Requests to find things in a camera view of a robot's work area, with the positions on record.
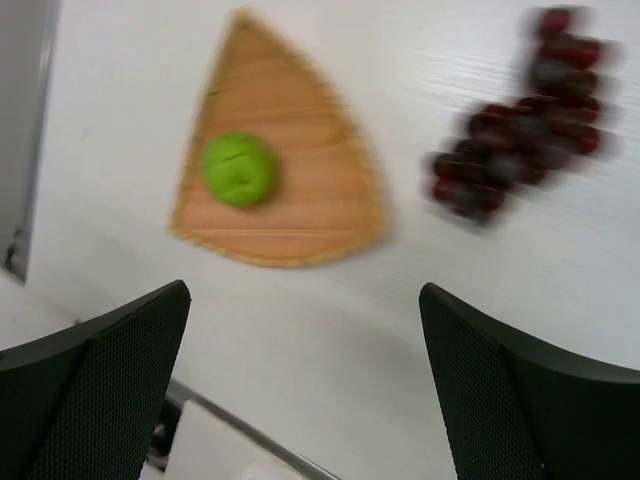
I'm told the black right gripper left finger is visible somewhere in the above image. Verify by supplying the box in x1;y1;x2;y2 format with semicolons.
1;280;191;479

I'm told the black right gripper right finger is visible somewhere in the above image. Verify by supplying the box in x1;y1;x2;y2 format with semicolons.
419;283;639;479

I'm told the green fake apple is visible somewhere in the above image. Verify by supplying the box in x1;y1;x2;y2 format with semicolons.
201;131;278;208

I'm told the red fake grape bunch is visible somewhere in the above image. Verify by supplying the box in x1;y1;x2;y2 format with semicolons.
424;5;611;225

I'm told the woven triangular fruit basket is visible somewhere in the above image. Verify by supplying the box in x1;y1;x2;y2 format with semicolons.
169;10;389;268

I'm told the front aluminium frame rail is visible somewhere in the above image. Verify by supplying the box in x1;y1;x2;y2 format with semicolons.
167;378;340;480

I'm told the aluminium frame rail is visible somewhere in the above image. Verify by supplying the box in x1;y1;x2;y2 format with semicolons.
167;378;340;480
1;0;60;282

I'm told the left aluminium frame rail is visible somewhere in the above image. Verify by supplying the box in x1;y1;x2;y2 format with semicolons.
1;0;60;282

